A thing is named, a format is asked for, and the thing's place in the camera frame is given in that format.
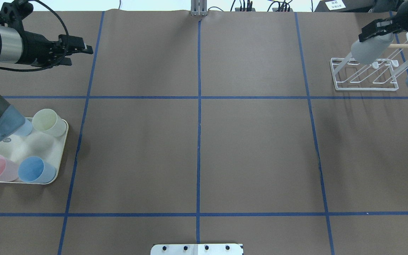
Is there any white wire cup rack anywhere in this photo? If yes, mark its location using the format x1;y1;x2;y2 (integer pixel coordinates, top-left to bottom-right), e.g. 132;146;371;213
330;33;408;91

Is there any grey plastic cup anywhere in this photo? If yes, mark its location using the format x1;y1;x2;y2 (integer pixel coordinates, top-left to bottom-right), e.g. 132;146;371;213
350;33;395;65

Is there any aluminium frame post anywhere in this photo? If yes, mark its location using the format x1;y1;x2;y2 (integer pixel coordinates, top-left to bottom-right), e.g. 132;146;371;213
190;0;208;16

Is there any cream plastic tray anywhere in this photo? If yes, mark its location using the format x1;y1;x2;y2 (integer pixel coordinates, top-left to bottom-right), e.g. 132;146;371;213
0;120;69;185

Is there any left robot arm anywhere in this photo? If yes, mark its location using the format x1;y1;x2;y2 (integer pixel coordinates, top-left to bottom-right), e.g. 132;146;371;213
0;23;94;141

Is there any white camera pillar base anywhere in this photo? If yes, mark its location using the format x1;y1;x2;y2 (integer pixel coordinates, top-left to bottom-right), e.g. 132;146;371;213
150;243;244;255

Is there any cream plastic cup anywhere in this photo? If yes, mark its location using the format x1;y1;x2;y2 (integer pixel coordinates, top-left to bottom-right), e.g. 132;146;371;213
32;109;67;137

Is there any light blue plastic cup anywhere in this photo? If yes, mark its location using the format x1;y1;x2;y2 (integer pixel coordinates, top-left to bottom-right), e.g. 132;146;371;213
13;118;33;137

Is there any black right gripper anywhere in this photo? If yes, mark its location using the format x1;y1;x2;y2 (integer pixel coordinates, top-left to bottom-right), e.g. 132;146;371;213
358;7;408;42

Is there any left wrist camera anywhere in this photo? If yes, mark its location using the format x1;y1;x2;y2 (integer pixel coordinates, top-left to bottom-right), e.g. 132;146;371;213
0;0;34;32

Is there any black laptop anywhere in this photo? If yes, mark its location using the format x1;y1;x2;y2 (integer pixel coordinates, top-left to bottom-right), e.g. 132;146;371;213
313;0;375;13

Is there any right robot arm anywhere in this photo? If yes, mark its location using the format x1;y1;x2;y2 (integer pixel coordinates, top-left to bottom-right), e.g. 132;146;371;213
351;0;408;76

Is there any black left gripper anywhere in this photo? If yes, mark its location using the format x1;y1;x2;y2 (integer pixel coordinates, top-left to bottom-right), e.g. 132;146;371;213
22;31;94;68

